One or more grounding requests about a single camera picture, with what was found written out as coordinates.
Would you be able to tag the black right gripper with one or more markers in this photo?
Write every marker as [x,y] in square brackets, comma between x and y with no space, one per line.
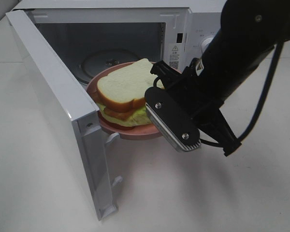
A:
[201,107]

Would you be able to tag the pink round plate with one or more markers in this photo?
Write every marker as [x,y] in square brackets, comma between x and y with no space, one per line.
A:
[143,132]

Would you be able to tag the toast sandwich with lettuce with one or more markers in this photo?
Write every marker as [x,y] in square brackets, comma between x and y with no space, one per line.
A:
[120,94]

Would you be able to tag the white microwave door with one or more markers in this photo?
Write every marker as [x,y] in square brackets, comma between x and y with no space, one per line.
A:
[71,114]

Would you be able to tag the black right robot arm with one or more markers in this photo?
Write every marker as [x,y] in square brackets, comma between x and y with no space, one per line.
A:
[249,31]

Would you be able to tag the white upper power knob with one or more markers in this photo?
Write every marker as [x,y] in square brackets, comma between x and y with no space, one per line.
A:
[205,43]

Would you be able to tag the warning label sticker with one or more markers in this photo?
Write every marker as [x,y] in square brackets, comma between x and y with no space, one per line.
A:
[174,55]

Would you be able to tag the glass microwave turntable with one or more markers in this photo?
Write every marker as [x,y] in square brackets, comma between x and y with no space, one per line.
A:
[101,60]

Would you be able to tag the white microwave oven body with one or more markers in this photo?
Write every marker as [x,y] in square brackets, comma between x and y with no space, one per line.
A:
[54,35]

